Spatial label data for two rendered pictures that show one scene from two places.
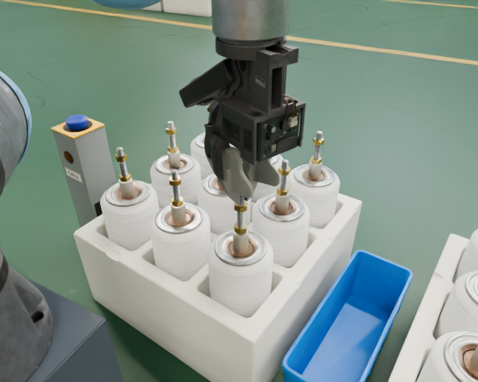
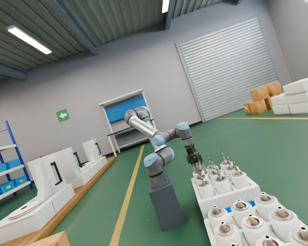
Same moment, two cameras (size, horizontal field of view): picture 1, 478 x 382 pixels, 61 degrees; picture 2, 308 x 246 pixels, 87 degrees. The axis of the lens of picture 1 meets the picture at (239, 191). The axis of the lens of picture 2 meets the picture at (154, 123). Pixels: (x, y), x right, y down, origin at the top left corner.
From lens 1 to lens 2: 0.93 m
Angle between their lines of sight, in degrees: 66
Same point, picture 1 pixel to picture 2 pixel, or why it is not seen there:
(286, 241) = (218, 187)
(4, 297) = (160, 175)
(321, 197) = (235, 179)
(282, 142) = (193, 160)
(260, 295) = (206, 195)
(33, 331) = (162, 181)
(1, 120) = (166, 155)
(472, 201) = not seen: outside the picture
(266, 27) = (186, 143)
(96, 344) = (170, 188)
